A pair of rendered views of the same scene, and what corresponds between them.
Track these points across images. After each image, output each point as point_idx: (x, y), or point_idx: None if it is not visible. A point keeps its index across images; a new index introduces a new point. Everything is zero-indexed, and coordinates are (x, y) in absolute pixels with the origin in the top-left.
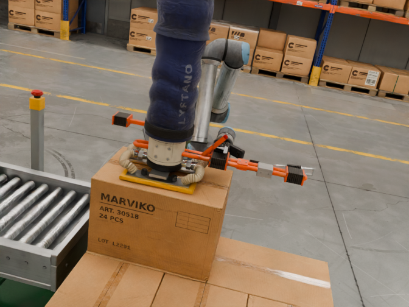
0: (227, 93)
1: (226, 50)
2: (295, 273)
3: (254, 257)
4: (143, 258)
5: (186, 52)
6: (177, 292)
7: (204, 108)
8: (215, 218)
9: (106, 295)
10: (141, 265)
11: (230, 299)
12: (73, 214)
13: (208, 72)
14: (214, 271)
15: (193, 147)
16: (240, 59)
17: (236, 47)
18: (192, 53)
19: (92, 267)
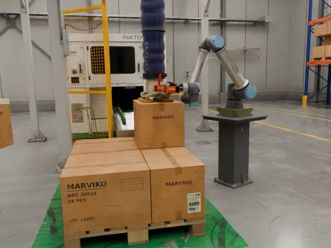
0: (230, 72)
1: (205, 41)
2: (177, 160)
3: (175, 152)
4: (137, 138)
5: (144, 36)
6: (126, 147)
7: (191, 74)
8: (139, 110)
9: (112, 141)
10: (136, 141)
11: (133, 153)
12: None
13: (197, 55)
14: (150, 149)
15: (182, 94)
16: (211, 45)
17: (209, 39)
18: (146, 37)
19: (125, 138)
